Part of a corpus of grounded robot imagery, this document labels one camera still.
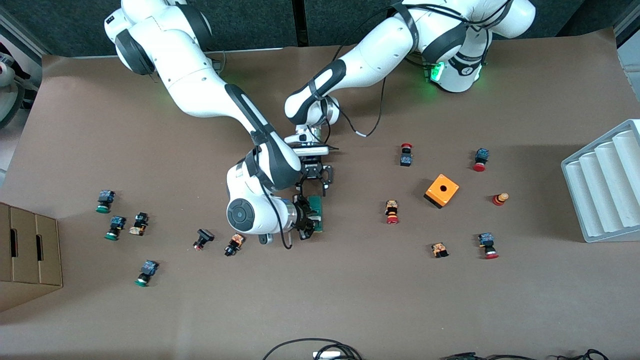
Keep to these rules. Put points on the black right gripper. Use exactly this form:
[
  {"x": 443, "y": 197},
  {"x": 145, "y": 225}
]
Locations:
[{"x": 302, "y": 216}]

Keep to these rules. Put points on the white grey machine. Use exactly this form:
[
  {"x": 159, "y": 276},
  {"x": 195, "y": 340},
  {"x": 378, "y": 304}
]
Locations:
[{"x": 6, "y": 70}]

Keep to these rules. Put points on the white grooved plastic tray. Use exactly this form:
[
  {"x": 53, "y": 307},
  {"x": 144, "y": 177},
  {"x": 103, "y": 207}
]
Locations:
[{"x": 605, "y": 190}]

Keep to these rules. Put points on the red mushroom button blue block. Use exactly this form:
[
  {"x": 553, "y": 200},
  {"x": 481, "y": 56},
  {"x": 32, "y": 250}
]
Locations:
[
  {"x": 486, "y": 240},
  {"x": 406, "y": 160},
  {"x": 482, "y": 155}
]

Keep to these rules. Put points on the red yellow emergency stop head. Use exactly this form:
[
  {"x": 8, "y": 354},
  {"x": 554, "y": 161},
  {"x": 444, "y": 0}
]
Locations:
[{"x": 498, "y": 200}]

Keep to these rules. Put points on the white plug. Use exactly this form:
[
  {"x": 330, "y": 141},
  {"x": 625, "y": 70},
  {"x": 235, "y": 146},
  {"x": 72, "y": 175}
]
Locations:
[{"x": 327, "y": 355}]

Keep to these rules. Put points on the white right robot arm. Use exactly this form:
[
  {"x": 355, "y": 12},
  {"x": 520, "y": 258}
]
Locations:
[{"x": 195, "y": 85}]

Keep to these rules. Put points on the brown cardboard box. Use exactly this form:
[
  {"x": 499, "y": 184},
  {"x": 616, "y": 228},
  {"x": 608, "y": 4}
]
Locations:
[{"x": 30, "y": 260}]

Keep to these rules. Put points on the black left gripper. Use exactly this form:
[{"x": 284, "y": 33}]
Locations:
[{"x": 313, "y": 172}]

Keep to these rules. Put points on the red emergency stop orange block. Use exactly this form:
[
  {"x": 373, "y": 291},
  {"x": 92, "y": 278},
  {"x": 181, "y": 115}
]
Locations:
[{"x": 391, "y": 206}]

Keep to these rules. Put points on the black switch orange contact block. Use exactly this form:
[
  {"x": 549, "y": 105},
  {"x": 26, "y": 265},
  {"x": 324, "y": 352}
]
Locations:
[{"x": 140, "y": 220}]

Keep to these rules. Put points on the orange button enclosure box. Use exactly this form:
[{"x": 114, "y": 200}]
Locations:
[{"x": 435, "y": 191}]

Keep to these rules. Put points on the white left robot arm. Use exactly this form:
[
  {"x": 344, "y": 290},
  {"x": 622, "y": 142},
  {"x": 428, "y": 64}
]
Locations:
[{"x": 380, "y": 55}]

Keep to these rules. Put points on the green push button blue block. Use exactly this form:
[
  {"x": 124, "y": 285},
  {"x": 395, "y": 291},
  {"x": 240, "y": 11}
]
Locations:
[
  {"x": 106, "y": 196},
  {"x": 149, "y": 267},
  {"x": 118, "y": 221}
]

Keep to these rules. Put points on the black push button orange block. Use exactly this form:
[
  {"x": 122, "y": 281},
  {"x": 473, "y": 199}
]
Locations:
[{"x": 236, "y": 241}]

